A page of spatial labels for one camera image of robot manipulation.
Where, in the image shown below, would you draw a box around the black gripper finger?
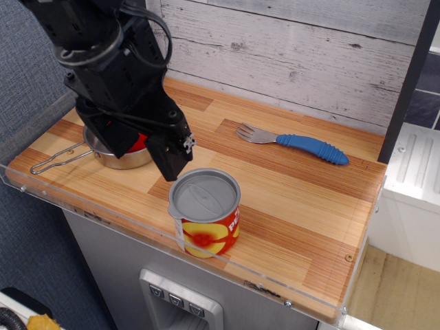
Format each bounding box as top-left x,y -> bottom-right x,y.
146,135 -> 193,182

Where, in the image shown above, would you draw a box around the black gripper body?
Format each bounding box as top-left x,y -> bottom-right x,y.
65,67 -> 194,157

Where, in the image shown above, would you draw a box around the orange yellow tin can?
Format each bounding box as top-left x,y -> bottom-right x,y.
168,168 -> 241,259

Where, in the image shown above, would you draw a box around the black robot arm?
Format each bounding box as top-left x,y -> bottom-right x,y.
24,1 -> 195,182

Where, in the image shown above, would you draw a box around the yellow object at corner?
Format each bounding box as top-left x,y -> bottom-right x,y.
26,314 -> 61,330

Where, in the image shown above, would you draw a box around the red toy bell pepper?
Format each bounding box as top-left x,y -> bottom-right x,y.
127,133 -> 148,153

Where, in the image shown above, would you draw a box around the small steel pan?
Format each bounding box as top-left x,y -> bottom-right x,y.
30,127 -> 152,175

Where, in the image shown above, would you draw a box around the grey toy fridge cabinet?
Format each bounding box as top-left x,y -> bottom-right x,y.
64,211 -> 318,329

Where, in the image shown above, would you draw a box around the clear acrylic table guard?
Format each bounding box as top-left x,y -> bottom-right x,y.
8,87 -> 385,322

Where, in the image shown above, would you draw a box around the white toy sink unit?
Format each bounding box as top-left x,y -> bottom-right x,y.
367,124 -> 439,271

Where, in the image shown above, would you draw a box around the blue handled fork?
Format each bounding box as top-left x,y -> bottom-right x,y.
236,123 -> 349,166

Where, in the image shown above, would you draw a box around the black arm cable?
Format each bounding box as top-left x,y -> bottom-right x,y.
118,1 -> 173,69

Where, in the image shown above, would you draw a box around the dark vertical post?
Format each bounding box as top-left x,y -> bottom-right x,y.
377,0 -> 439,164

